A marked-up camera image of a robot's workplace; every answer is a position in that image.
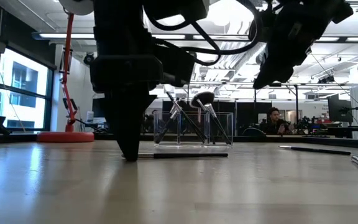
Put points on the red desk lamp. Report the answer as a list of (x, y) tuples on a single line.
[(65, 137)]

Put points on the person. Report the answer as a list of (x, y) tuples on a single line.
[(275, 119)]

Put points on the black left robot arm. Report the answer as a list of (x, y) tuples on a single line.
[(120, 28)]

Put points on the black partition panels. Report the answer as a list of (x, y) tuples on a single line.
[(247, 118)]

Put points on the black aluminium table frame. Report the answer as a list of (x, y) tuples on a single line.
[(17, 138)]

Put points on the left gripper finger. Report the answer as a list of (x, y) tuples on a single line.
[(137, 118), (121, 118)]

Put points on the black ceiling camera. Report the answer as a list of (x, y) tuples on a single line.
[(89, 59)]

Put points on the long ceiling light bar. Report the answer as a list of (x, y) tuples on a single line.
[(51, 36)]

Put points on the large black-framed window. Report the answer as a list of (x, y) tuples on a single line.
[(23, 102)]

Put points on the black gantry frame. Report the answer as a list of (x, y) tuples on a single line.
[(296, 102)]

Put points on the black ceiling spotlight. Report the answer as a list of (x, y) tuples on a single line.
[(326, 79)]

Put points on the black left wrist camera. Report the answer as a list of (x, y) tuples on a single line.
[(176, 67)]

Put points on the black computer monitor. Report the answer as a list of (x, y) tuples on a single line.
[(98, 107), (340, 109)]

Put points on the large fluffy powder brush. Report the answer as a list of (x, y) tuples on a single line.
[(202, 98)]

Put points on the thick short black makeup brush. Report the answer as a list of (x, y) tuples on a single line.
[(168, 123)]

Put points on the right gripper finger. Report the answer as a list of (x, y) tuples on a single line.
[(278, 68)]

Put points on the clear acrylic organizer box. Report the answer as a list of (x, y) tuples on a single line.
[(194, 145)]

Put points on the pen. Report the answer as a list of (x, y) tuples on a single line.
[(182, 155)]

